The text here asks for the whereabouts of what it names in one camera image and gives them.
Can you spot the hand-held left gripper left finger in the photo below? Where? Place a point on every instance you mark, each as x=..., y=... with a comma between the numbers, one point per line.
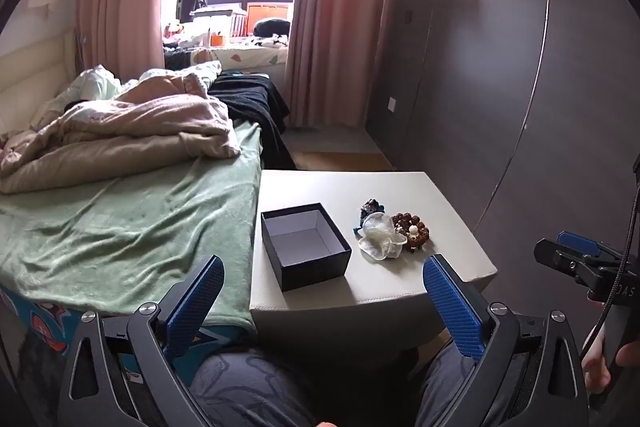
x=195, y=302

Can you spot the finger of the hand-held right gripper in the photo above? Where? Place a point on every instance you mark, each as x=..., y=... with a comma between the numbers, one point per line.
x=577, y=242
x=555, y=254

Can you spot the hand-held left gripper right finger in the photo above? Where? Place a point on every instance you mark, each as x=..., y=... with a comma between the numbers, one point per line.
x=452, y=302

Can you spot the black cardboard box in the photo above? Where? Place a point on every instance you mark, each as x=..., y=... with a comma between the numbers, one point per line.
x=305, y=247

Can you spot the person's right hand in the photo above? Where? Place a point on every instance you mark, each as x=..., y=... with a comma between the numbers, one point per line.
x=595, y=369

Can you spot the green bed blanket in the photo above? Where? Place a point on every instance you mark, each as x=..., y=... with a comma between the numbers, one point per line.
x=130, y=237

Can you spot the grey patterned pants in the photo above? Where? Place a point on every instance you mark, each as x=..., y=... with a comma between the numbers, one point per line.
x=250, y=392

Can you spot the white low table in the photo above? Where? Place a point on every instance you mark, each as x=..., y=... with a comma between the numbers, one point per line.
x=310, y=312

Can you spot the dark brown wardrobe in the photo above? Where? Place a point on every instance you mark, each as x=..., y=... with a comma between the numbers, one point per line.
x=500, y=107

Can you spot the pink beige duvet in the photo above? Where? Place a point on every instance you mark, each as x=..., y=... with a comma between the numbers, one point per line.
x=125, y=127

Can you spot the black cloth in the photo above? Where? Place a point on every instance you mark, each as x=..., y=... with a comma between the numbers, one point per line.
x=250, y=102

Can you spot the light green pillow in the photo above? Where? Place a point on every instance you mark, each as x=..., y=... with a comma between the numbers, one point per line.
x=100, y=84

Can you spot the floral window seat cushion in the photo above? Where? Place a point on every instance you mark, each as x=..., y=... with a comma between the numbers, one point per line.
x=240, y=56

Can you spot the cream padded headboard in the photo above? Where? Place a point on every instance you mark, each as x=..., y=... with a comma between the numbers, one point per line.
x=30, y=72

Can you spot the black bag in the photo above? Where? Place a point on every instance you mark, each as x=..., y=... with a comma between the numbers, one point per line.
x=272, y=27

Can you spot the orange box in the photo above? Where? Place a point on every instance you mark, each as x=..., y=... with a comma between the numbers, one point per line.
x=267, y=14

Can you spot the white wall outlet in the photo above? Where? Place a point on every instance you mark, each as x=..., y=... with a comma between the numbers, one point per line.
x=392, y=104

